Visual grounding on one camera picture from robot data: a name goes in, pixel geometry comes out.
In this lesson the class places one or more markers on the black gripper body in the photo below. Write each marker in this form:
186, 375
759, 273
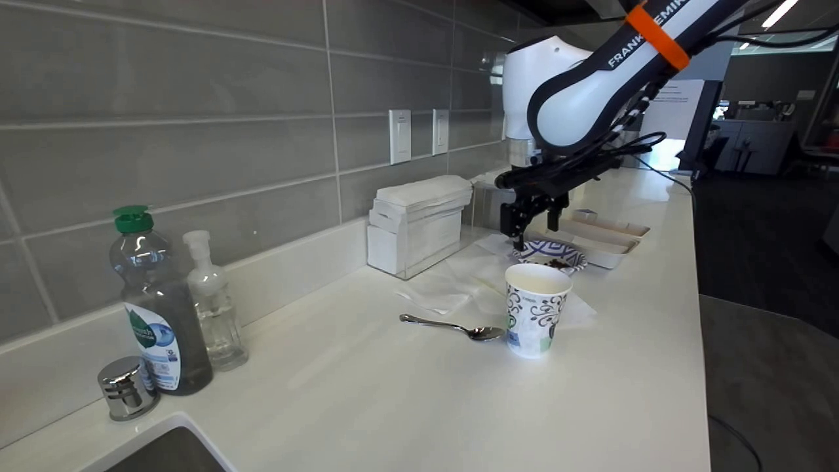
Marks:
559, 175

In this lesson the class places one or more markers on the blue patterned bowl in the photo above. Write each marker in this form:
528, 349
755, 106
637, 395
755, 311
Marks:
552, 255

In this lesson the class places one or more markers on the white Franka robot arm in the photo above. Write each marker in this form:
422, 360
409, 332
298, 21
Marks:
577, 106

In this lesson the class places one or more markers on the grey metal box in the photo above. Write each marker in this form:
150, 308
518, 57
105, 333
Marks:
486, 206

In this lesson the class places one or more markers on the clear plastic bag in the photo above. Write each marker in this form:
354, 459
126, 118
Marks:
463, 283

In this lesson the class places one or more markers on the patterned paper cup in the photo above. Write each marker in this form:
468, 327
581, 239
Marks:
535, 315

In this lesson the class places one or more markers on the acrylic white napkin dispenser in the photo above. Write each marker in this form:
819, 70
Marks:
414, 232

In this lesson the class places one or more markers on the metal spoon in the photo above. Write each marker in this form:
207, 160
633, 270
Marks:
435, 324

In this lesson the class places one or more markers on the white poster sign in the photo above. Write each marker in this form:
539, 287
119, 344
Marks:
678, 108

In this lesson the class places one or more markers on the clear glass dispenser bottle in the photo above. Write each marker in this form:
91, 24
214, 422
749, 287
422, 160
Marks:
214, 315

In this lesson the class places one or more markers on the green-capped dish soap bottle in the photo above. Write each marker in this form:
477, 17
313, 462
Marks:
171, 336

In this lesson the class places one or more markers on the sink basin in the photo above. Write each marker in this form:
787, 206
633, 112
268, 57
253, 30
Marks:
171, 451

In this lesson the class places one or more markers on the chrome round knob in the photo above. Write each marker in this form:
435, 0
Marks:
126, 386

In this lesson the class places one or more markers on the white wall outlet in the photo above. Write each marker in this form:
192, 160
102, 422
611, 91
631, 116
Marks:
400, 134
442, 133

